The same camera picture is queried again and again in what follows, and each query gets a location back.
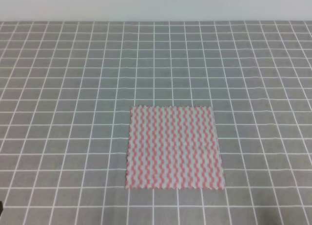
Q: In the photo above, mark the pink white wavy towel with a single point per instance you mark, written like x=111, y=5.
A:
x=173, y=147

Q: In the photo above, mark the grey checked tablecloth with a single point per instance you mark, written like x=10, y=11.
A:
x=66, y=89

